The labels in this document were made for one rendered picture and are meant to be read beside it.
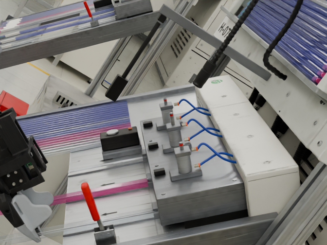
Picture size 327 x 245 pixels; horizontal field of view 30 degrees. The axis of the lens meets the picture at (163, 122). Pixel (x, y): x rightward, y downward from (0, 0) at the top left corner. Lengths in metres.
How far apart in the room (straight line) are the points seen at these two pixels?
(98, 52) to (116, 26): 3.37
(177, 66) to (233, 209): 1.42
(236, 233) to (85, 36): 1.47
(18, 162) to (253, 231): 0.36
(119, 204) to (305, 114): 0.35
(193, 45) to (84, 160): 1.15
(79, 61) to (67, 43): 3.38
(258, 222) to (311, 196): 0.10
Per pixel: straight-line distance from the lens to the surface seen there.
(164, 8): 1.05
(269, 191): 0.92
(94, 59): 5.65
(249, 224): 0.92
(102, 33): 2.27
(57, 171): 2.45
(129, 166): 1.18
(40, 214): 0.96
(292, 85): 1.02
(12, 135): 0.92
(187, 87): 1.53
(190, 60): 2.32
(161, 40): 2.25
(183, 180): 0.96
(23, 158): 0.91
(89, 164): 1.22
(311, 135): 0.89
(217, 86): 1.29
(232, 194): 0.93
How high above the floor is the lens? 1.43
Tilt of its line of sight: 14 degrees down
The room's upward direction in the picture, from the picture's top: 34 degrees clockwise
